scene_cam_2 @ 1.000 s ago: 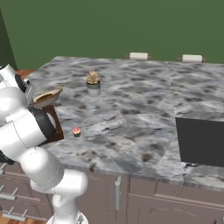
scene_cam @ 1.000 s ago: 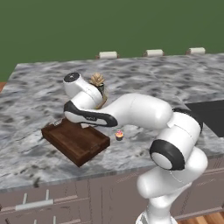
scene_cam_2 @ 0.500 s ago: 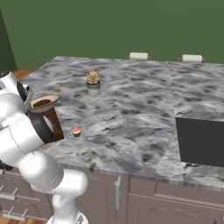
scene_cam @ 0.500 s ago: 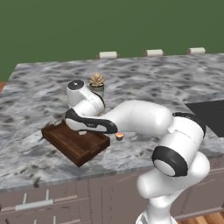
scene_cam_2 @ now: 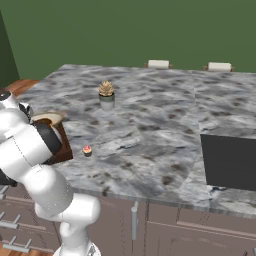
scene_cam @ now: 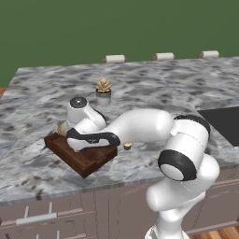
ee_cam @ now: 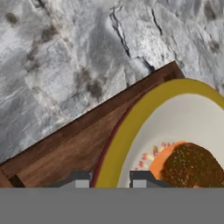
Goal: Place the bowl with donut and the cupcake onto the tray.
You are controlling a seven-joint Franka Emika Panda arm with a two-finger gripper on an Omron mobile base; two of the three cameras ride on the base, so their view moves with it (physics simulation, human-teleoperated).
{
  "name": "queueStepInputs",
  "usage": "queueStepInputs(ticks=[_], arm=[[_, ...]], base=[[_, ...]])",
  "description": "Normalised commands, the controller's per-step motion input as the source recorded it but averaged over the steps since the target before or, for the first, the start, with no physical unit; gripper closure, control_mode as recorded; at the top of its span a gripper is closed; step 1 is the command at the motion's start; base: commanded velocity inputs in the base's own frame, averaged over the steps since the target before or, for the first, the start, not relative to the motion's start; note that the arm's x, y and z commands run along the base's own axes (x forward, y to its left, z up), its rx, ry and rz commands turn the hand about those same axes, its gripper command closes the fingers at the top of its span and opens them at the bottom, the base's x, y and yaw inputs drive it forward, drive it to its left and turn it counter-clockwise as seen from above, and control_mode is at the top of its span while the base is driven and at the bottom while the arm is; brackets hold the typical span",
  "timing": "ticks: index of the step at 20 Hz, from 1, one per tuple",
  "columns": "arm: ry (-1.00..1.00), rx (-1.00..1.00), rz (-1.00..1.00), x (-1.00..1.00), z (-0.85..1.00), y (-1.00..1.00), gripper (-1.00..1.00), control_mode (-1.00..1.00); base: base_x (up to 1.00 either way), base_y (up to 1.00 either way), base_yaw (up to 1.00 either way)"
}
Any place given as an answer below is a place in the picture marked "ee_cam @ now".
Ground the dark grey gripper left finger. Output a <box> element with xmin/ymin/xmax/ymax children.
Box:
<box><xmin>48</xmin><ymin>170</ymin><xmax>94</xmax><ymax>189</ymax></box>

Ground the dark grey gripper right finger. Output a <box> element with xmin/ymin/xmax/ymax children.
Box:
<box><xmin>129</xmin><ymin>170</ymin><xmax>173</xmax><ymax>189</ymax></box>

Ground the yellow-rimmed white bowl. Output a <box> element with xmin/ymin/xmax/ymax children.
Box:
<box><xmin>89</xmin><ymin>77</ymin><xmax>224</xmax><ymax>189</ymax></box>

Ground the brown wooden tray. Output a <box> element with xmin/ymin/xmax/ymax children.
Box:
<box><xmin>0</xmin><ymin>59</ymin><xmax>186</xmax><ymax>189</ymax></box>

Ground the orange donut with brown topping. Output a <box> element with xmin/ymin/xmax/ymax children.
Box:
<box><xmin>149</xmin><ymin>141</ymin><xmax>224</xmax><ymax>189</ymax></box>

